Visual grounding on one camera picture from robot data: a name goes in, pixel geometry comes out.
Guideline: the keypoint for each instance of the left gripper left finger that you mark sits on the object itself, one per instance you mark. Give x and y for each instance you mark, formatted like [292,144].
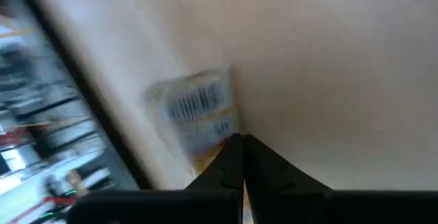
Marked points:
[191,207]

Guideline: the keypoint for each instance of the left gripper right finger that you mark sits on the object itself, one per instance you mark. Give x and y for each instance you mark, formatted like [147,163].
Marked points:
[308,207]

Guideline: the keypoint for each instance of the yellow green crayon pack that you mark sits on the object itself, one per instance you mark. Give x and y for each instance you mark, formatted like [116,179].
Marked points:
[198,107]

